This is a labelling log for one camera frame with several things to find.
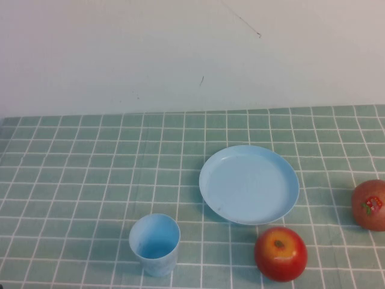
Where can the red apple with yellow top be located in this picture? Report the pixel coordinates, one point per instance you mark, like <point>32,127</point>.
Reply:
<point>279,265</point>

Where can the green checked tablecloth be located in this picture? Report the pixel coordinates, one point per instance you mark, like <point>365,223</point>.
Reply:
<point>75,180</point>

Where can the light blue plastic cup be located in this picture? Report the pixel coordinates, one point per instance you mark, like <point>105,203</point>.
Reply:
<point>156,266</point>

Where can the light blue plastic plate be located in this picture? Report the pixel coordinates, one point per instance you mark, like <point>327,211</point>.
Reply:
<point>249,186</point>

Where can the red apple with sticker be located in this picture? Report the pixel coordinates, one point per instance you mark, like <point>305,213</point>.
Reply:
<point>370,216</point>

